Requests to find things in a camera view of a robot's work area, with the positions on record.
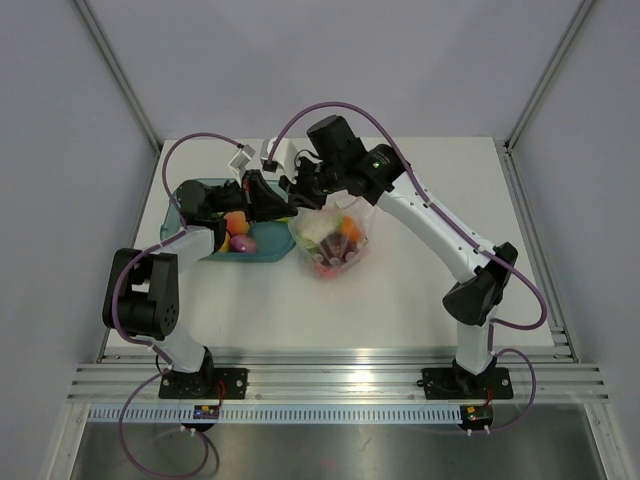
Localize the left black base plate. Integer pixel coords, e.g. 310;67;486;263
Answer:
159;368;249;400

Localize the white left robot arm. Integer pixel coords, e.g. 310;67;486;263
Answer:
102;169;297;400

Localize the teal plastic food tray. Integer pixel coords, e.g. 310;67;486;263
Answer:
160;178;294;263

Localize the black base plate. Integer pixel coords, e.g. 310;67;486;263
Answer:
416;366;514;400
159;368;249;400

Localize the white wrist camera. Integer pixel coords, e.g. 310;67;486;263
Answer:
259;137;299;184
228;145;255;184

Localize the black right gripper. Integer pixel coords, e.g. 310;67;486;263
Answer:
279;155;344;211

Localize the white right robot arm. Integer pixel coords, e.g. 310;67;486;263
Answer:
263;115;518;398

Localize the aluminium mounting rail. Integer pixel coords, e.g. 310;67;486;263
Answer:
67;347;610;404

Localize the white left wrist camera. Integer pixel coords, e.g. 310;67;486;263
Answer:
228;145;255;184

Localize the clear zip top bag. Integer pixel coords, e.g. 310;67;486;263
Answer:
288;195;374;280

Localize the controller board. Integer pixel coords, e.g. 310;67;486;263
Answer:
459;404;494;432
193;405;220;420

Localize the white toy cauliflower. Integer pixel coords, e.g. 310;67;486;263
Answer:
297;211;340;245

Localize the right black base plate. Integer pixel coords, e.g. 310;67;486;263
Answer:
416;366;514;400

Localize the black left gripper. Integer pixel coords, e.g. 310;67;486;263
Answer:
208;169;297;225

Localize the right controller board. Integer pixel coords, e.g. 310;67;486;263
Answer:
459;404;494;432

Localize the white slotted cable duct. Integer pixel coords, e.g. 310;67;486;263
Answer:
88;403;461;425

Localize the left controller board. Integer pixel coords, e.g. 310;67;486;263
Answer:
193;405;220;420

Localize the yellow toy pepper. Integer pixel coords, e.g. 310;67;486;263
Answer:
217;233;231;253

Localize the red toy tomato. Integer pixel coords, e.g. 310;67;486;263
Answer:
314;263;338;279

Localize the peach toy fruit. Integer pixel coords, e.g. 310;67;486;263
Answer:
224;211;250;237

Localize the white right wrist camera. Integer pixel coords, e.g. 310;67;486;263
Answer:
259;137;299;184

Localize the aluminium frame post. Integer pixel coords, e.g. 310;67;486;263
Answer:
504;0;598;154
71;0;162;158

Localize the dark red toy pepper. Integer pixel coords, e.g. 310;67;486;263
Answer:
318;232;359;266

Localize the purple toy onion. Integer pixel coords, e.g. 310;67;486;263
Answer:
230;234;258;254

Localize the left aluminium frame post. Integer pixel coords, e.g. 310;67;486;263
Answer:
71;0;162;158

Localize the right aluminium frame post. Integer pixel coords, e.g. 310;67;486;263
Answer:
504;0;598;154

